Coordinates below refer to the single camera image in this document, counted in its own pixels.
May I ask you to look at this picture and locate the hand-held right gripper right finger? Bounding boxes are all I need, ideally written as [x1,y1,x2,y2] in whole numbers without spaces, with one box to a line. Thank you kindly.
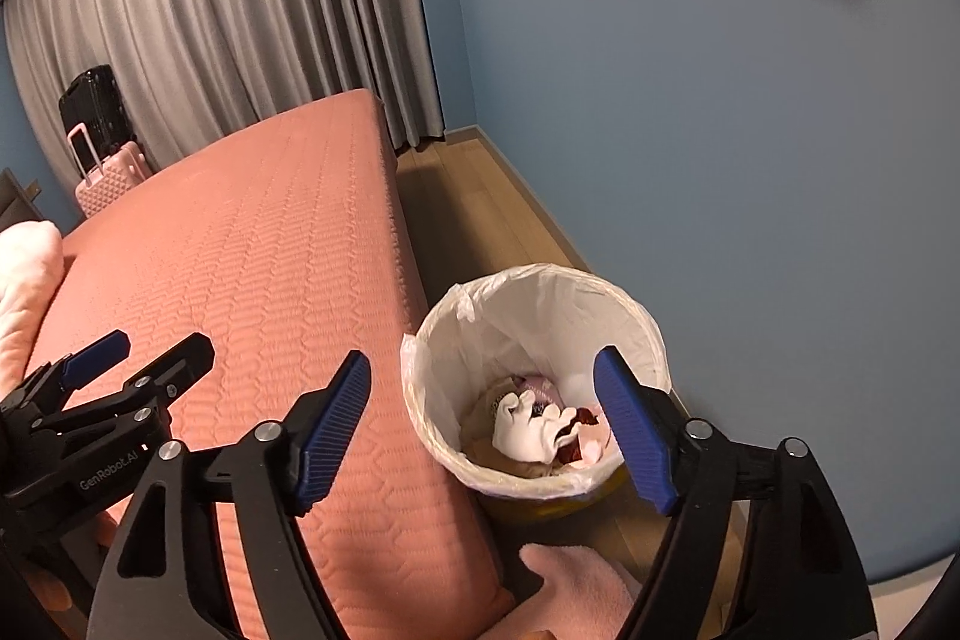
[594,346,878,640]

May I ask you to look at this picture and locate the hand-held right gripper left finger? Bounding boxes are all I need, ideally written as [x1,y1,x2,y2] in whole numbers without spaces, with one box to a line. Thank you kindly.
[86,351,372,640]

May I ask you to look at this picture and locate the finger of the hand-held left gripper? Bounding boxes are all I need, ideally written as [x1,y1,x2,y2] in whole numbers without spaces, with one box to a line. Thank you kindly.
[15,331,130,420]
[41,332,215,432]

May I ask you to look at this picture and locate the light pink sock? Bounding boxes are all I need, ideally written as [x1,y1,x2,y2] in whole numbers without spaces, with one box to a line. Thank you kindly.
[581,422,622,467]

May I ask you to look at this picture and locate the dark red sock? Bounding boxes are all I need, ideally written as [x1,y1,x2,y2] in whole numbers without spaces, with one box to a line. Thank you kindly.
[566,406,603,465]

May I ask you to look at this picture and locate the trash bin with white liner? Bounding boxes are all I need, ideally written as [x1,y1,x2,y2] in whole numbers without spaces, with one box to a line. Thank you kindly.
[400,263,672,528]

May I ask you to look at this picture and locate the tan knit sock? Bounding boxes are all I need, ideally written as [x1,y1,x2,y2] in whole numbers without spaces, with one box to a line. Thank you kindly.
[461,381,518,461]

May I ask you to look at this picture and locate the pink pillow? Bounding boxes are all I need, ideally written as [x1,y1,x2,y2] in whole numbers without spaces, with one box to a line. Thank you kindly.
[0,220,65,401]

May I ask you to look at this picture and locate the pink quilted bed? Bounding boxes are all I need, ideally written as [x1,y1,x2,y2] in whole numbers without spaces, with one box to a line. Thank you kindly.
[30,89,518,640]

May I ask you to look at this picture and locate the pink towel on floor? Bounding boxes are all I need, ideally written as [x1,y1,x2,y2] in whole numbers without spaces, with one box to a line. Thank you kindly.
[480,541,646,640]

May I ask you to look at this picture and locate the dark wooden headboard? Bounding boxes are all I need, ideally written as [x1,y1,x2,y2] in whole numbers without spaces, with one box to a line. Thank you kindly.
[0,167,42,232]

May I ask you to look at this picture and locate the pink suitcase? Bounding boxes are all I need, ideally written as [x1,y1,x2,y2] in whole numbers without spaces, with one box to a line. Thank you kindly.
[66,122,151,220]

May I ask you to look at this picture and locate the black suitcase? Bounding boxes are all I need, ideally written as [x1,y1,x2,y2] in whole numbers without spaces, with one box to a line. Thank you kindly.
[58,64,140,157]

